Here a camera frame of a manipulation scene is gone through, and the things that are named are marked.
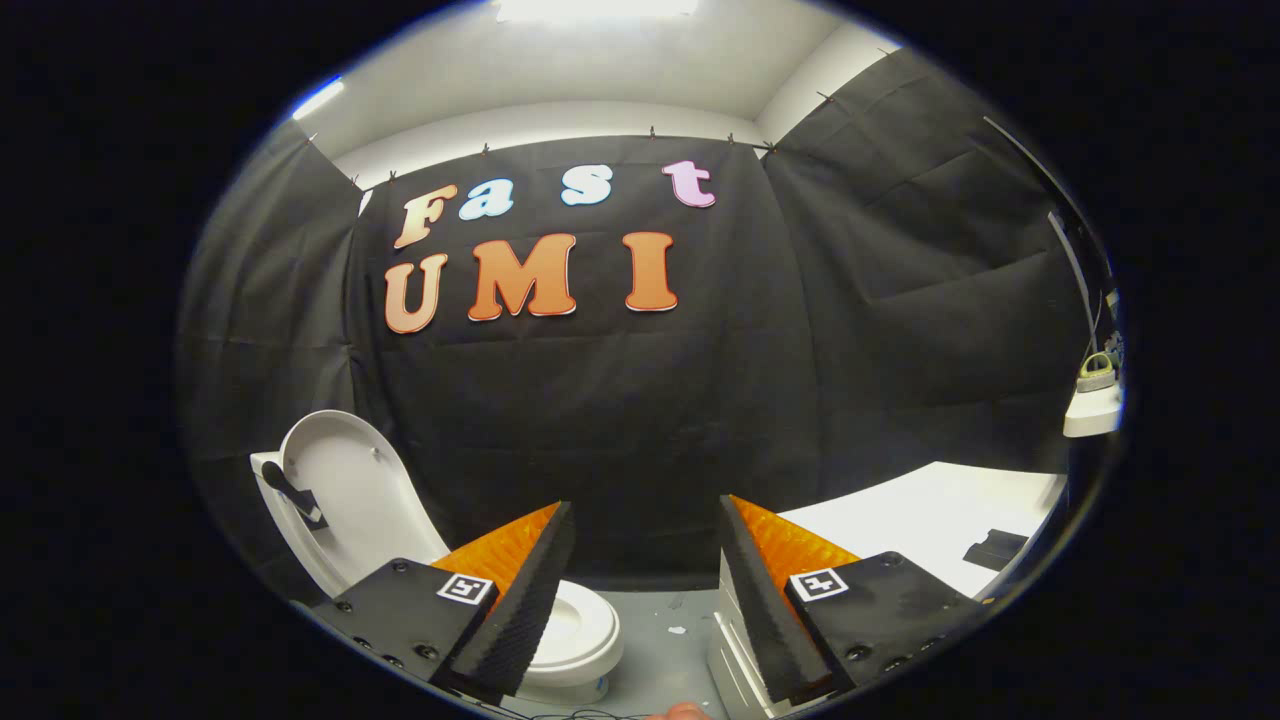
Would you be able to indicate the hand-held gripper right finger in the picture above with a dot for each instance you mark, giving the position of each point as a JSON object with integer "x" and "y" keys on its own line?
{"x": 765, "y": 610}

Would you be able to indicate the white toilet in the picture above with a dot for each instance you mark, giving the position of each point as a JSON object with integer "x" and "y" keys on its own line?
{"x": 580, "y": 685}

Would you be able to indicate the rectangular ceiling light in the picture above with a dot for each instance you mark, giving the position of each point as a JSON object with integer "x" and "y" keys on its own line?
{"x": 595, "y": 8}

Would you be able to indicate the flat black item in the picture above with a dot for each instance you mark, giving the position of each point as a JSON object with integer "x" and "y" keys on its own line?
{"x": 995, "y": 550}

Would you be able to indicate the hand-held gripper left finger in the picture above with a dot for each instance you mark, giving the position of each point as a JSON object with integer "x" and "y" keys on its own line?
{"x": 525, "y": 610}

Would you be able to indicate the green grey item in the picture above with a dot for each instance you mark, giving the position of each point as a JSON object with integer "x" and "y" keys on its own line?
{"x": 1097, "y": 377}

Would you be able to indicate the narrow ceiling light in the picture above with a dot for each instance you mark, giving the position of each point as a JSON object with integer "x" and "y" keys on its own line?
{"x": 317, "y": 98}

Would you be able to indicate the white toilet lid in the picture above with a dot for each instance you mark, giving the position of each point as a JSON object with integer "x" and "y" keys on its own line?
{"x": 365, "y": 490}

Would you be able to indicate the white wall shelf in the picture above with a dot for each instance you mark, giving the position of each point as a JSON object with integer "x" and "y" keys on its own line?
{"x": 1092, "y": 412}

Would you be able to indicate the black backdrop cloth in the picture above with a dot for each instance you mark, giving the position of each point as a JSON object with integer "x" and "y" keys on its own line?
{"x": 650, "y": 400}

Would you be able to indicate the white toilet seat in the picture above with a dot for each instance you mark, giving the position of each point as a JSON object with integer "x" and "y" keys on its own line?
{"x": 600, "y": 625}

